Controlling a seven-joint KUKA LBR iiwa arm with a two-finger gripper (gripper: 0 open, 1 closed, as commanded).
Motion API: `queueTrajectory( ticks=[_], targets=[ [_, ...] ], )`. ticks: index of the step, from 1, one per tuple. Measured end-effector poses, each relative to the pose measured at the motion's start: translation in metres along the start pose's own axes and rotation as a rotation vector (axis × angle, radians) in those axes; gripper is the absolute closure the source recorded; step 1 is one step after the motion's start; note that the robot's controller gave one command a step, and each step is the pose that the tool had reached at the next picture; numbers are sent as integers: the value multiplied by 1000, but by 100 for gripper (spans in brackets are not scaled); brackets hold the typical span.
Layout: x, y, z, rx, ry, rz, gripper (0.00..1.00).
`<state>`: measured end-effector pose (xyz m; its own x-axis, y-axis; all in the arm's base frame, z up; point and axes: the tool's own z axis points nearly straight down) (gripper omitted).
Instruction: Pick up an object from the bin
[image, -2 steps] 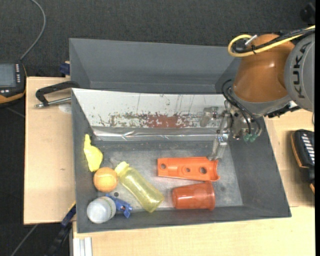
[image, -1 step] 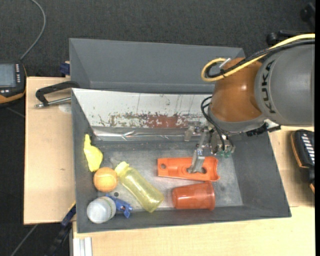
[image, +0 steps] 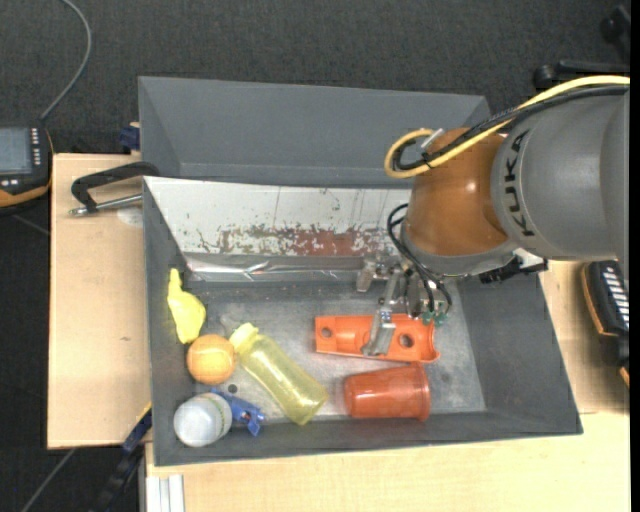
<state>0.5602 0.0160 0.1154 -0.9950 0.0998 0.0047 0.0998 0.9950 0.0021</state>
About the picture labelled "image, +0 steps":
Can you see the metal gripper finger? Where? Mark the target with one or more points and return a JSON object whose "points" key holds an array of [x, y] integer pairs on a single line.
{"points": [[364, 281], [380, 339]]}

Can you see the orange block with holes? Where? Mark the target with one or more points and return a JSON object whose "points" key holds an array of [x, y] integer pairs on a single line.
{"points": [[340, 337]]}

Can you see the orange translucent plastic cup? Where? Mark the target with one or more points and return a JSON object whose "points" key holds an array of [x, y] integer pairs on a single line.
{"points": [[387, 394]]}

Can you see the yellow clear plastic bottle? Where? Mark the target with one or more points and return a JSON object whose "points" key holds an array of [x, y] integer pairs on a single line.
{"points": [[280, 377]]}

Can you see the grey metal bin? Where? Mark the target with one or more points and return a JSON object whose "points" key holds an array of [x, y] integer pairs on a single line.
{"points": [[300, 135]]}

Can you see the orange ball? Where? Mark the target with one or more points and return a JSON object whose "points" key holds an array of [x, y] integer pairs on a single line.
{"points": [[211, 359]]}

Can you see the yellow lumpy soft toy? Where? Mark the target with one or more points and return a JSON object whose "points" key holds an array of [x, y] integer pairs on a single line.
{"points": [[186, 310]]}

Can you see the white spray bottle blue trigger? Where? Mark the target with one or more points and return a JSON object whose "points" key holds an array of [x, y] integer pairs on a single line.
{"points": [[200, 422]]}

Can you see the pale wood board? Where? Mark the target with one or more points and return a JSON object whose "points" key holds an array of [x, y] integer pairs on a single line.
{"points": [[95, 300]]}

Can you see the black cylinder on white bracket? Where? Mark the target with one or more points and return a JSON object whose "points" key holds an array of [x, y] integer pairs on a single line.
{"points": [[500, 272]]}

